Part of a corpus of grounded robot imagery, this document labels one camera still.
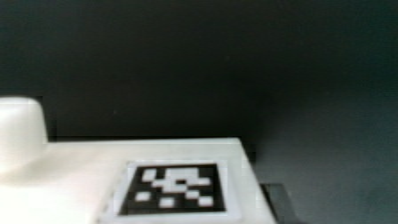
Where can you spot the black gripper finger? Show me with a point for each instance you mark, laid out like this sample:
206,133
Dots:
279,203

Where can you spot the white front drawer box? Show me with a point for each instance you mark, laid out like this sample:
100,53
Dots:
121,182

